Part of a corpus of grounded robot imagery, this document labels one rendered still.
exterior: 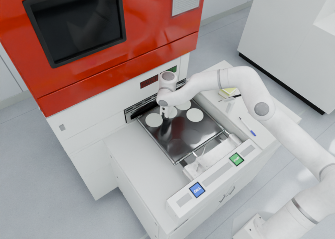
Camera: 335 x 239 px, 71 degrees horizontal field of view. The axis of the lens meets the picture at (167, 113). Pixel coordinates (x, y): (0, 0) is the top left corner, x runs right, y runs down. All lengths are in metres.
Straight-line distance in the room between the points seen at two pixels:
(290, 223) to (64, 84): 1.02
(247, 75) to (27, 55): 0.81
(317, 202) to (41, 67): 1.10
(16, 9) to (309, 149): 1.07
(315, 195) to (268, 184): 1.32
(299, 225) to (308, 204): 0.09
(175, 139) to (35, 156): 1.55
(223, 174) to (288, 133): 0.36
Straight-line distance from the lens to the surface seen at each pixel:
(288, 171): 2.52
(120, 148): 1.38
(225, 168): 1.21
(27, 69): 0.91
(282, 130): 1.06
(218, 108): 1.40
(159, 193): 1.26
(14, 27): 0.83
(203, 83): 1.08
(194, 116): 1.41
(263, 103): 0.97
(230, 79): 1.06
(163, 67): 1.30
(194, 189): 1.13
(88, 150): 1.45
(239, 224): 1.28
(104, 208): 2.13
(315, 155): 1.09
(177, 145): 1.29
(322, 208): 1.10
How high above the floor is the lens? 2.01
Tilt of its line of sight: 52 degrees down
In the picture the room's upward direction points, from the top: 4 degrees clockwise
